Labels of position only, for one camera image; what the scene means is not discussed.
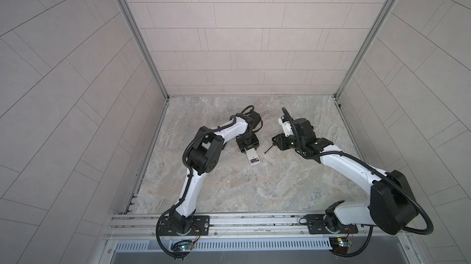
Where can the aluminium corner post left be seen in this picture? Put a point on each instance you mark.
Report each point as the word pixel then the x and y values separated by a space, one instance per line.
pixel 137 35

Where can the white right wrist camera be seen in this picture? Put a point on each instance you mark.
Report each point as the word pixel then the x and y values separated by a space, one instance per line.
pixel 286 126

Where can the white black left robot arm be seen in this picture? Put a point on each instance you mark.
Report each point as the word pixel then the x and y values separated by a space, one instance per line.
pixel 202 155

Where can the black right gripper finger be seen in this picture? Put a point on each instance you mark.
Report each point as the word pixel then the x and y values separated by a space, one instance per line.
pixel 278 138
pixel 280 145

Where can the aluminium corner post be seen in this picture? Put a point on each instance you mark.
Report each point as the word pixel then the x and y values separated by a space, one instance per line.
pixel 382 16
pixel 137 35

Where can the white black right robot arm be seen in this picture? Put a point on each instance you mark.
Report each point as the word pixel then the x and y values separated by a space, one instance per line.
pixel 391 205

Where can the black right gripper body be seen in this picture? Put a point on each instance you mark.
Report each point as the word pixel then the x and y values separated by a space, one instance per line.
pixel 293 142

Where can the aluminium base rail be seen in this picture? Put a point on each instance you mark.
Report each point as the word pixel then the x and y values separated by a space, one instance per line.
pixel 251 238

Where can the right circuit board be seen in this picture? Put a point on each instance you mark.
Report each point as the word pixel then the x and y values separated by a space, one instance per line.
pixel 340 245

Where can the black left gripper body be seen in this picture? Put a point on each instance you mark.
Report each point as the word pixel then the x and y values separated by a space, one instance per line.
pixel 249 141

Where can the white remote control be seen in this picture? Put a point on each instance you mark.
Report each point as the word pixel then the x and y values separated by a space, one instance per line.
pixel 252 156

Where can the left circuit board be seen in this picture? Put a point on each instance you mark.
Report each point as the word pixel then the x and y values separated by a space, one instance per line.
pixel 185 245

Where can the circuit board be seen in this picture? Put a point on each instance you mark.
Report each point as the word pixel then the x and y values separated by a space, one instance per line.
pixel 340 245
pixel 185 245

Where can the aluminium corner post right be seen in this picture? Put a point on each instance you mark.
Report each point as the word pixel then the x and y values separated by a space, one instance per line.
pixel 382 16

